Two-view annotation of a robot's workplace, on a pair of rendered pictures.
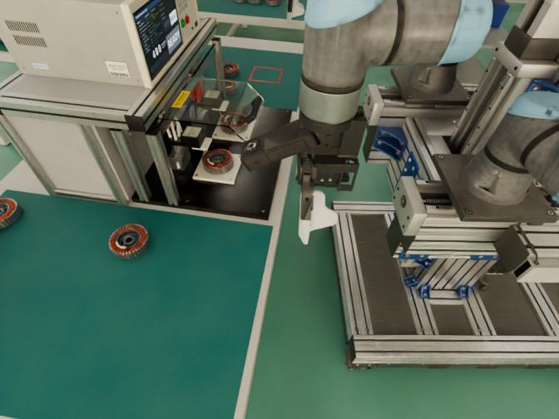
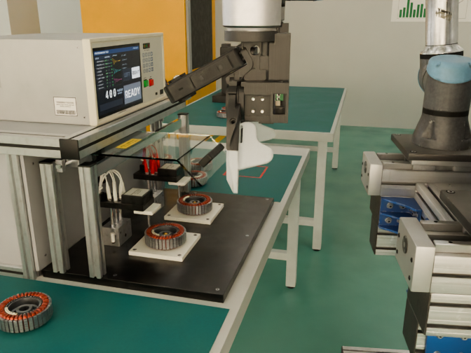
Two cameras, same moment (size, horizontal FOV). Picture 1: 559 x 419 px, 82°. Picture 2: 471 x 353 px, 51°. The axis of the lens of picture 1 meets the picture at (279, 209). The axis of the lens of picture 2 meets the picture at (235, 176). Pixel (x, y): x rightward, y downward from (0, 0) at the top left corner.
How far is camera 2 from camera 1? 0.38 m
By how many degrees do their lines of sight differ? 32
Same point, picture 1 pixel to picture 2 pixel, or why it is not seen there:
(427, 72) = (432, 126)
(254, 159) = (178, 84)
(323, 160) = (250, 81)
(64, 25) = (23, 63)
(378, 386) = not seen: outside the picture
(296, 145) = (221, 64)
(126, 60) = (76, 95)
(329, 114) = (247, 15)
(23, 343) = not seen: outside the picture
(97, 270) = not seen: outside the picture
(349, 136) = (275, 53)
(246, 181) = (200, 259)
